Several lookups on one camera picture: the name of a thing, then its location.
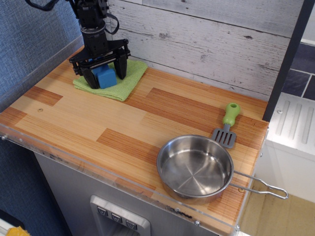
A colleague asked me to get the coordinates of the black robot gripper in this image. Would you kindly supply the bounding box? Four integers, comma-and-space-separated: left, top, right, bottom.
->
69, 28, 130, 89

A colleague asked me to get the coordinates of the blue wooden block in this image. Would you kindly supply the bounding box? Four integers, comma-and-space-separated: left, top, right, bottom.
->
92, 64, 117, 89

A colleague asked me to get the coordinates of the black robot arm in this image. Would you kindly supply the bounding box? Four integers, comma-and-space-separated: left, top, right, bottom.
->
69, 0, 130, 89

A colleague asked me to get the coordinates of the green folded napkin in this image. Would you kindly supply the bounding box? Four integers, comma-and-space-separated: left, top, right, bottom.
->
73, 59, 148, 101

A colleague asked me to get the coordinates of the stainless steel pan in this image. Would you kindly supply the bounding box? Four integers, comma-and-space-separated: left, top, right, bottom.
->
156, 134, 289, 206

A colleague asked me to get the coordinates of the grey toy dispenser panel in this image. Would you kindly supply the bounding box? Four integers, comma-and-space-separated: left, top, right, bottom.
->
90, 195, 151, 236

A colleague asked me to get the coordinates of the yellow object at corner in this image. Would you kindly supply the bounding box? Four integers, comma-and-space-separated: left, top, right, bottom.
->
6, 227, 30, 236

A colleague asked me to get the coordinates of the white ridged toy sink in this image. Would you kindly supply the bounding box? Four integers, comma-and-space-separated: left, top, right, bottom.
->
267, 92, 315, 162

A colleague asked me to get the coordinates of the green handled grey spatula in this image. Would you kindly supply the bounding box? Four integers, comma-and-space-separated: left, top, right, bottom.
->
212, 103, 241, 148

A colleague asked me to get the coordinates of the dark grey right post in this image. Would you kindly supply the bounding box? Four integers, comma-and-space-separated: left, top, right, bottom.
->
262, 0, 315, 121

